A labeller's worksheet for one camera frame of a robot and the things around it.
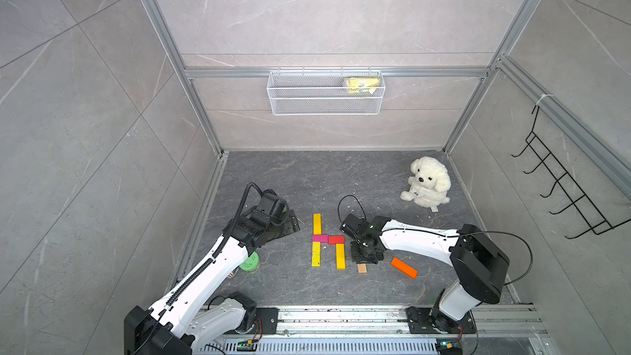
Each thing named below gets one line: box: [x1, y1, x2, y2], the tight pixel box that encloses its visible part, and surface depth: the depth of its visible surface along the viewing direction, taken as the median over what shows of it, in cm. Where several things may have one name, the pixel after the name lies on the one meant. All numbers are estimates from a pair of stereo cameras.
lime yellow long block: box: [311, 241, 321, 268], surface depth 87 cm
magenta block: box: [312, 234, 329, 243], surface depth 92 cm
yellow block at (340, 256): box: [335, 243, 346, 271], surface depth 87 cm
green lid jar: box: [239, 251, 260, 272], surface depth 82 cm
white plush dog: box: [400, 156, 452, 208], surface depth 91 cm
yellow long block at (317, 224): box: [313, 213, 323, 236], surface depth 95 cm
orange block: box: [390, 256, 419, 280], surface depth 85 cm
